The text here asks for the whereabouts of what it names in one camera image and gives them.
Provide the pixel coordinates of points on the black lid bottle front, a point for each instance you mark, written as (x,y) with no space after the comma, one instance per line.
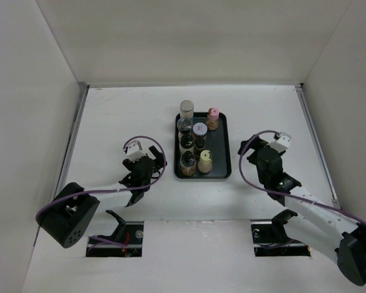
(186,143)

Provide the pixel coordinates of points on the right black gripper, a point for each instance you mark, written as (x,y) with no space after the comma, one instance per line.
(255,142)

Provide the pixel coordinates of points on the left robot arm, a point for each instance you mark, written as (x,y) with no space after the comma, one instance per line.
(77,212)

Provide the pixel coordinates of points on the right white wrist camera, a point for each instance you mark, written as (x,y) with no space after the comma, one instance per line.
(281,142)

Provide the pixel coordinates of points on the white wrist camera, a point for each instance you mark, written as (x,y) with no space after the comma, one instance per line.
(134,150)
(281,142)

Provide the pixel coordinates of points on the white lid sauce jar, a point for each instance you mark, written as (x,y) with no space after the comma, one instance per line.
(199,130)

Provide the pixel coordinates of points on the pink cap spice bottle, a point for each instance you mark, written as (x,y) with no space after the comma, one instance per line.
(212,119)

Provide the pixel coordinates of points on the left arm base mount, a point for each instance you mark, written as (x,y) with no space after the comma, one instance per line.
(123,240)

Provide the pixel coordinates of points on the black cap spice jar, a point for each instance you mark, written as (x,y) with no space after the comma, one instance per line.
(200,144)

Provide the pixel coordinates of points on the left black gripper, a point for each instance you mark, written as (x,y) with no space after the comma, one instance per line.
(157,155)

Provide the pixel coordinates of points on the yellow cap spice bottle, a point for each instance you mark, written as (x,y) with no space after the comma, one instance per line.
(205,163)

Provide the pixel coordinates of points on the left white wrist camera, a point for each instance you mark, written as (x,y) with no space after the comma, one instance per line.
(134,150)

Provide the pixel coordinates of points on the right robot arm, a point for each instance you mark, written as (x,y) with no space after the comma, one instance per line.
(338,235)

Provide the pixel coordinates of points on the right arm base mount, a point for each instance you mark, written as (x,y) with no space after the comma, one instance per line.
(270,238)

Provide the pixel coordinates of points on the black rectangular tray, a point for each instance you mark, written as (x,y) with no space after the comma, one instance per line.
(217,142)

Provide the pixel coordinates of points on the clear top pepper grinder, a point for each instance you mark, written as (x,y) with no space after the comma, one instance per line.
(184,125)

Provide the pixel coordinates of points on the black lid bottle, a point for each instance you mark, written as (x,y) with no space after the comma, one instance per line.
(188,164)
(186,143)

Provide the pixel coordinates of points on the silver lid grain bottle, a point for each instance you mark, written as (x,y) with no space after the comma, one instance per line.
(186,109)

